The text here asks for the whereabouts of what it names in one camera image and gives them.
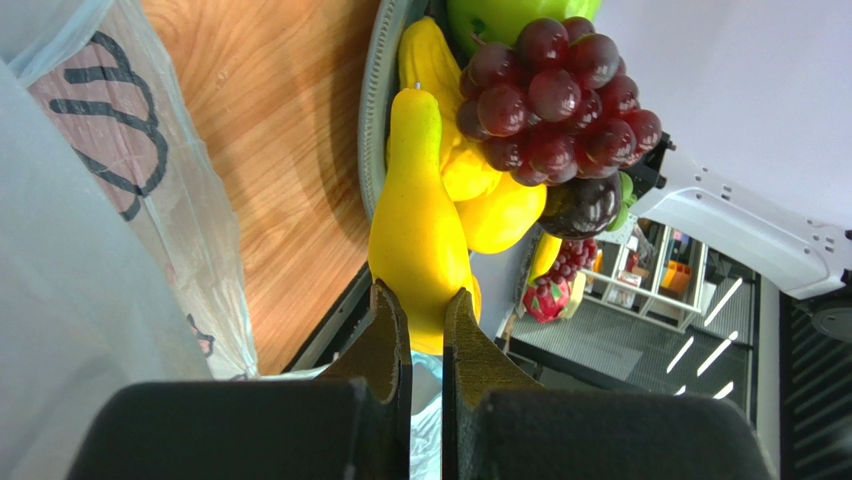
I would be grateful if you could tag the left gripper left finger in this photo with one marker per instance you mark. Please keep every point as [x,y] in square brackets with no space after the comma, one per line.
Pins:
[352,421]

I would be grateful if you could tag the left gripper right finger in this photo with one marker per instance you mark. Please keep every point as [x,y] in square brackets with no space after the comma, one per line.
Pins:
[499,423]

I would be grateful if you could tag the yellow fake banana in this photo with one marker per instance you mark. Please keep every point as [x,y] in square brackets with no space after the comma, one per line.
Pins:
[417,246]

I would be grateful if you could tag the dark green fake avocado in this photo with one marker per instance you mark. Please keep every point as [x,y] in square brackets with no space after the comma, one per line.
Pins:
[581,208]

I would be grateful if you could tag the light blue plastic bag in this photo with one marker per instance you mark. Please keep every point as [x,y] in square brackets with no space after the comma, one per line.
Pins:
[120,257]

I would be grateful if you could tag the dark red fake grapes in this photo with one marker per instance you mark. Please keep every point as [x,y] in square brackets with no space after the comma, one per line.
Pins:
[554,105]

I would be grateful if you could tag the yellow fake fruit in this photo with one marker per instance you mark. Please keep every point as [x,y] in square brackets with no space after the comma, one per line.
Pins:
[424,58]

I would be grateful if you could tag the green fake apple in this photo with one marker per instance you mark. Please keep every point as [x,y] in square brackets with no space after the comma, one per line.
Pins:
[502,20]

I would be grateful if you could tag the yellow fake lemon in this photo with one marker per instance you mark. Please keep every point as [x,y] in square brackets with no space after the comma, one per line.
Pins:
[495,221]

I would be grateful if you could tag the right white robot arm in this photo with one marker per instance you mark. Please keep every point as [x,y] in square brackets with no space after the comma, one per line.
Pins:
[802,256]

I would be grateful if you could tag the grey-blue round plate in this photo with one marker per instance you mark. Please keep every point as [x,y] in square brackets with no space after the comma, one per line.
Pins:
[379,86]

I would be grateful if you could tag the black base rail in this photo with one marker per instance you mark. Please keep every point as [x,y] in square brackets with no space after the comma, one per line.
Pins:
[337,326]

